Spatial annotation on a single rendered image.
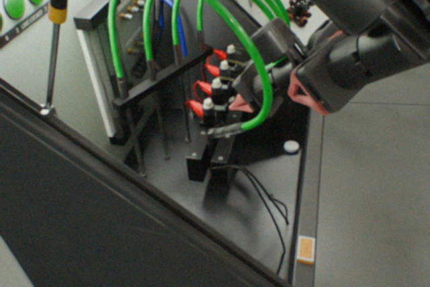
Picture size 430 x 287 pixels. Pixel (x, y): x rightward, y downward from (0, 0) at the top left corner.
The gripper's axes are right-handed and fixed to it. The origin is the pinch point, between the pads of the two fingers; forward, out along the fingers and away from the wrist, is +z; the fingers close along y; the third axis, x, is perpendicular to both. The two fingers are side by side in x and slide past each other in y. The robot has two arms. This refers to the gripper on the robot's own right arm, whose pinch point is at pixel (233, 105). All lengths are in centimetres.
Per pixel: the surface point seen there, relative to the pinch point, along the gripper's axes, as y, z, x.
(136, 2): 33.8, 21.3, -18.9
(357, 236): -100, 55, -65
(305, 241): -26.5, -6.1, 15.0
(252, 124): -1.7, -11.8, 11.6
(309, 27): -6, 11, -66
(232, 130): -1.1, -6.5, 11.2
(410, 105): -103, 50, -177
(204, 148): -4.9, 13.8, 2.7
